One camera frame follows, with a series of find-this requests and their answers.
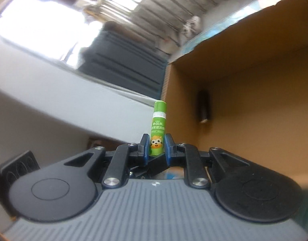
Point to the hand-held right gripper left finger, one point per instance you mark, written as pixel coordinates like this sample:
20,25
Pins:
144,152

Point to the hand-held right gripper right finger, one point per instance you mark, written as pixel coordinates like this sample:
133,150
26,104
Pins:
169,152

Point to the green lip balm tube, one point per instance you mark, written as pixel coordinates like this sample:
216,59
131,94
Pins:
157,130

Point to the brown cardboard box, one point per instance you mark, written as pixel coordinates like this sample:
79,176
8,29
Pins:
244,93

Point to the black cylindrical tube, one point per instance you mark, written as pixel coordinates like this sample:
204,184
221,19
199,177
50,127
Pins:
203,105

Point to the dark folded rack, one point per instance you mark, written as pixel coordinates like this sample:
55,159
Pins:
124,62

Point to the white sneaker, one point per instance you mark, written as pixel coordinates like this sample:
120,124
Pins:
196,22
187,30

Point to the metal balcony railing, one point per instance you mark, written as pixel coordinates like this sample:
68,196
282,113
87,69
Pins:
169,5

